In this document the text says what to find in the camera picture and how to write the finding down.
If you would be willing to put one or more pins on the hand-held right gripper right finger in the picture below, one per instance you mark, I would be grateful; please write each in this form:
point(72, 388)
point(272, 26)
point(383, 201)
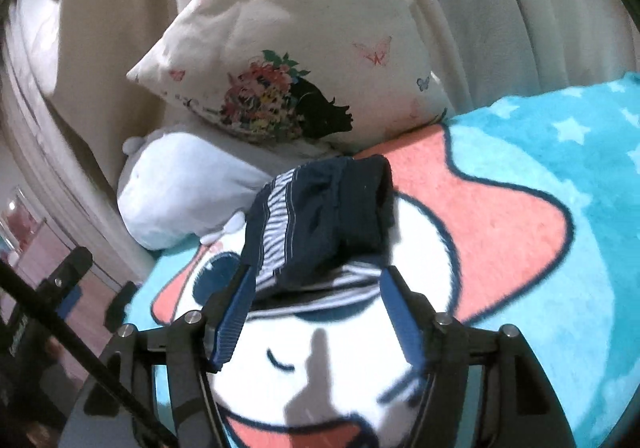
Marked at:
point(400, 318)

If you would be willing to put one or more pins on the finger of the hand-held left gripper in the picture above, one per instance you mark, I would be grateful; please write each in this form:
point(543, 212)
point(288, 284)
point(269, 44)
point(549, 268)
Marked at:
point(120, 303)
point(70, 275)

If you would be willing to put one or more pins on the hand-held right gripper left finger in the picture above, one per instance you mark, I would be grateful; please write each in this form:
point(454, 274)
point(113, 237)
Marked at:
point(232, 323)

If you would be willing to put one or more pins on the striped navy pants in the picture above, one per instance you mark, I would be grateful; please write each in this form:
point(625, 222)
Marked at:
point(320, 218)

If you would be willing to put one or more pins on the grey plush pillow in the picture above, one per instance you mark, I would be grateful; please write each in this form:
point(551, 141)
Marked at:
point(185, 188)

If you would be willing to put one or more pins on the teal printed blanket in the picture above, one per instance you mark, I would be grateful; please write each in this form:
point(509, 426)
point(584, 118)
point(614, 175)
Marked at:
point(525, 228)

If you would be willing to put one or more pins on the cream floral pillow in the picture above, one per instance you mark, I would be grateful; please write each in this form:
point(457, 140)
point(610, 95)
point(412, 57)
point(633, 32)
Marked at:
point(300, 18)

